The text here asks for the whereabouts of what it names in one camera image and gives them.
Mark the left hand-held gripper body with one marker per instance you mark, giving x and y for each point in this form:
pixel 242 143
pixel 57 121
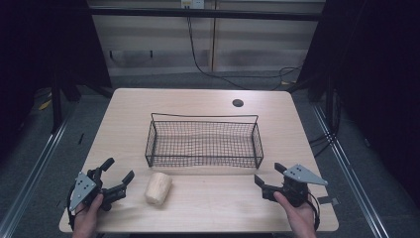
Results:
pixel 82 190

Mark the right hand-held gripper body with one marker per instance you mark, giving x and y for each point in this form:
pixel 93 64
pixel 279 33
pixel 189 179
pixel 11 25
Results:
pixel 297 190

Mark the person's right hand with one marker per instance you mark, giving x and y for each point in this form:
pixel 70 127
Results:
pixel 298 219

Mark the person's left hand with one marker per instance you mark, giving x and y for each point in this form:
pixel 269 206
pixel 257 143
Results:
pixel 85 219

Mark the grey tape strip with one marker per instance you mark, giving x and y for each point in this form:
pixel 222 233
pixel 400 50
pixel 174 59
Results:
pixel 328 200

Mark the black metal stand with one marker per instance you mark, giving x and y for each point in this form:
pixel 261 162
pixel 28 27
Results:
pixel 56 99

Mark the yellow floor marker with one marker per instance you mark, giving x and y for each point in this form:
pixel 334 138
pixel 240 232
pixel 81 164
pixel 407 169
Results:
pixel 45 104

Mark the dark curtain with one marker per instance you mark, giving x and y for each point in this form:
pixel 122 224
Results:
pixel 43 49
pixel 373 82

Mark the metal floor rail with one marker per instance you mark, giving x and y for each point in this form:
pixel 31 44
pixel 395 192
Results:
pixel 350 178
pixel 31 178

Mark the black horizontal frame bar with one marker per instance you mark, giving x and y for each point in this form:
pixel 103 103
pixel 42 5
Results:
pixel 204 14

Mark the white wall socket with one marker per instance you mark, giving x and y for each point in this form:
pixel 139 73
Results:
pixel 192 3

